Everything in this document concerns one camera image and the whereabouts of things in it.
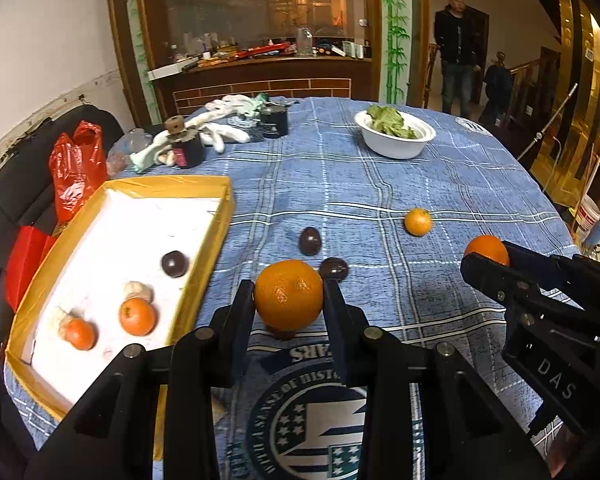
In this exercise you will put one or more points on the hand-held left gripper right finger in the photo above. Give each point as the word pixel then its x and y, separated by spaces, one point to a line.
pixel 336 330

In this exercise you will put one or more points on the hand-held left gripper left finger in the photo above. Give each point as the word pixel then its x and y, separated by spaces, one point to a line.
pixel 240 325

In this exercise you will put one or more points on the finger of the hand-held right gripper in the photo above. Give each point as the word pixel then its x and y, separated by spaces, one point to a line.
pixel 495 280
pixel 545 270

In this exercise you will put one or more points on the small orange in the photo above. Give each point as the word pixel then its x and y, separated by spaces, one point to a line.
pixel 418 222
pixel 137 316
pixel 80 334
pixel 485 249

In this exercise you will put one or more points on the large orange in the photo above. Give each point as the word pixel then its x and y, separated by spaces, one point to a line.
pixel 289 294

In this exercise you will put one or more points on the dark chestnut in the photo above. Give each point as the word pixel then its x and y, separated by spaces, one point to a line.
pixel 174 264

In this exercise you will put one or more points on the yellow-edged white tray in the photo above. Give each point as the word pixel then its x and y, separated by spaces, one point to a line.
pixel 130 230

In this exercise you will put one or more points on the dark purple passion fruit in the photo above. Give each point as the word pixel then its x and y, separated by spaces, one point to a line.
pixel 334 268
pixel 310 240

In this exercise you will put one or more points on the white bucket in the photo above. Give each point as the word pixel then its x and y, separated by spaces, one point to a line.
pixel 587 217

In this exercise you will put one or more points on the blue plaid tablecloth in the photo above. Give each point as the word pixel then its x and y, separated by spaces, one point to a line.
pixel 330 185

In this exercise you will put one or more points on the metal pole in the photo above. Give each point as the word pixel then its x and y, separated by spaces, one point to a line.
pixel 555 115

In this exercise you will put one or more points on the white bowl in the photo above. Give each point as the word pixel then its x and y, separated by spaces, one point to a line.
pixel 395 147

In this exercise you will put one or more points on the black cup with pink label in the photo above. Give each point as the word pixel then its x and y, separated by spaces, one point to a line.
pixel 186 151

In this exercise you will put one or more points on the green leafy vegetables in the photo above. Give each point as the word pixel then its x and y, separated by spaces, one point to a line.
pixel 392 121

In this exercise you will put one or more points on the brown wooden spool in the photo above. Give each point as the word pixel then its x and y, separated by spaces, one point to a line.
pixel 176 127

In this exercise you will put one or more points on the clear plastic bag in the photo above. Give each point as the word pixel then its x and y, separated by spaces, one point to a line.
pixel 127 147

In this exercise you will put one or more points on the red box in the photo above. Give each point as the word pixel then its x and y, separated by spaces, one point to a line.
pixel 27 260

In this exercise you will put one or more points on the red plastic bag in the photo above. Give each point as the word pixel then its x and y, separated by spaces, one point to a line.
pixel 75 175

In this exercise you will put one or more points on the wooden sideboard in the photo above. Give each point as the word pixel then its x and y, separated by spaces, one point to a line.
pixel 280 80

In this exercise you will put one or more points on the black sofa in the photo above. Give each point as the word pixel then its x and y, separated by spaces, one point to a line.
pixel 15 195

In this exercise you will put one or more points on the flat white box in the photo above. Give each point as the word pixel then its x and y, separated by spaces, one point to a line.
pixel 172 69

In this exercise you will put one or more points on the long red item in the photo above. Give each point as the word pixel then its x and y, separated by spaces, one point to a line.
pixel 262 51

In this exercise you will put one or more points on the clear glass jar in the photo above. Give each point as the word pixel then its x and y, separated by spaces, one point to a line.
pixel 304 42

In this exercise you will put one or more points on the wood framed glass partition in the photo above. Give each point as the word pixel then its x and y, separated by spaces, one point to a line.
pixel 230 0

